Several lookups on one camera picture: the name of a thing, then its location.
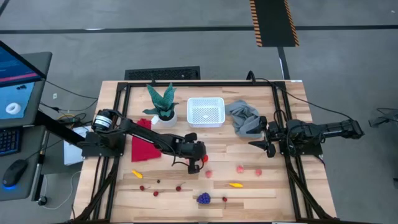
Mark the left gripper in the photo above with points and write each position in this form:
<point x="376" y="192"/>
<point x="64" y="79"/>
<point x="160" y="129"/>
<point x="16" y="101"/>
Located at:
<point x="194" y="151"/>

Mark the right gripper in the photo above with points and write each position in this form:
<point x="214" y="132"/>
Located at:
<point x="272" y="130"/>

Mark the red toy strawberry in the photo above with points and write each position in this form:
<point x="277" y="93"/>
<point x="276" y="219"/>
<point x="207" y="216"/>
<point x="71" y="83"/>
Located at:
<point x="205" y="158"/>

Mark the pink toy peach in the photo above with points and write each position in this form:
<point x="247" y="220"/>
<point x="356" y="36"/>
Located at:
<point x="208" y="174"/>
<point x="258" y="172"/>
<point x="239" y="169"/>

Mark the red toy cherry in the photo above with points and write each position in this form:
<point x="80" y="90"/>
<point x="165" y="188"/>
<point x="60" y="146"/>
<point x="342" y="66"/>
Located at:
<point x="142" y="188"/>
<point x="224" y="199"/>
<point x="155" y="193"/>
<point x="178" y="188"/>

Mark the purple toy grapes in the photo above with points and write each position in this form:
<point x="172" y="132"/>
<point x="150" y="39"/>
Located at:
<point x="203" y="198"/>

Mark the yellow toy chili pepper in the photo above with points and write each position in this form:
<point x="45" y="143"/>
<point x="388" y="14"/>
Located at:
<point x="236" y="185"/>
<point x="137" y="174"/>

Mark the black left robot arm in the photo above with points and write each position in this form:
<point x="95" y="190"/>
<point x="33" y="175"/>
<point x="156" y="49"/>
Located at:
<point x="146" y="135"/>

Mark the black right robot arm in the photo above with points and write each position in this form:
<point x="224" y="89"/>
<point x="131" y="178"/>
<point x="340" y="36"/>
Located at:
<point x="326" y="129"/>

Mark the grey crumpled cloth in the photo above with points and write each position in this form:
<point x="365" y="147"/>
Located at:
<point x="241" y="113"/>

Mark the white perforated plastic basket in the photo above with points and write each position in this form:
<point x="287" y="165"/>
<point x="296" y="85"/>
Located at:
<point x="199" y="104"/>

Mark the red cloth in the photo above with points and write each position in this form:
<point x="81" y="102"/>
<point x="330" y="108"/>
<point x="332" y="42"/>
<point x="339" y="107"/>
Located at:
<point x="143" y="152"/>

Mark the green plant in white pot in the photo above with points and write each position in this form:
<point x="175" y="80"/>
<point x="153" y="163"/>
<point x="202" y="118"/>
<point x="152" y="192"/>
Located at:
<point x="164" y="102"/>

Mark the black keyboard on floor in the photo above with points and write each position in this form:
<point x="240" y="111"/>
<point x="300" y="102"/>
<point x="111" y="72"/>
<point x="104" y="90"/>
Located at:
<point x="161" y="74"/>

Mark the black mat with orange stripes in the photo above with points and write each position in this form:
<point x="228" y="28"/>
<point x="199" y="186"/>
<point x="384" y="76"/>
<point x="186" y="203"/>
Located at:
<point x="273" y="21"/>

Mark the white box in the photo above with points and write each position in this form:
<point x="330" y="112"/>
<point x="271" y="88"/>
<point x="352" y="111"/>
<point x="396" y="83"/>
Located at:
<point x="71" y="155"/>

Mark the black floor stand leg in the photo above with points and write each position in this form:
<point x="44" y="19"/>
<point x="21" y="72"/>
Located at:
<point x="385" y="118"/>

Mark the black diagonal support bar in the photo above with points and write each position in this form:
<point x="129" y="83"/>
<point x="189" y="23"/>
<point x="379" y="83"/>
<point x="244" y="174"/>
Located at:
<point x="59" y="127"/>

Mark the grey computer cart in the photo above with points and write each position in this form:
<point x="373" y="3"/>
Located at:
<point x="31" y="137"/>

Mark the black computer mouse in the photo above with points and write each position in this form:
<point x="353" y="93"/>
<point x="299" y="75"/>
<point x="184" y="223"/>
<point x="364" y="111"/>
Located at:
<point x="14" y="172"/>

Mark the computer monitor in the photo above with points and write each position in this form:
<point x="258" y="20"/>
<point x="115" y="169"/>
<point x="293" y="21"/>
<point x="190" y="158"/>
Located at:
<point x="15" y="93"/>

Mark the black aluminium table frame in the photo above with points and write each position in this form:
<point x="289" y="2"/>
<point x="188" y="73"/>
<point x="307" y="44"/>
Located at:
<point x="140" y="84"/>

